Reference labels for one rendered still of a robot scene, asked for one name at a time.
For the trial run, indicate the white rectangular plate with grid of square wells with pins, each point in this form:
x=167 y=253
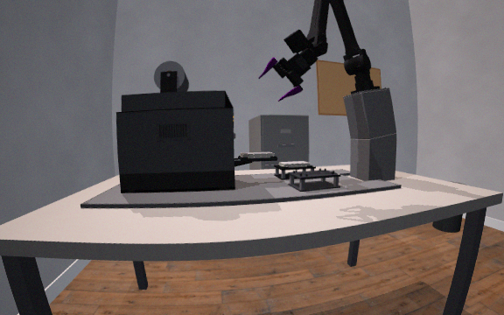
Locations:
x=257 y=155

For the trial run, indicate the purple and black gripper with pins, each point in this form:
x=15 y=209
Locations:
x=281 y=68

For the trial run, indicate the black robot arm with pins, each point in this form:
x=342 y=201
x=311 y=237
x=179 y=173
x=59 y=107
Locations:
x=316 y=39

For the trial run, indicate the black rectangular frame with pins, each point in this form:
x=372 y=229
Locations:
x=286 y=175

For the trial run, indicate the grey roll on black bracket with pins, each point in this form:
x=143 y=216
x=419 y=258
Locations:
x=182 y=81

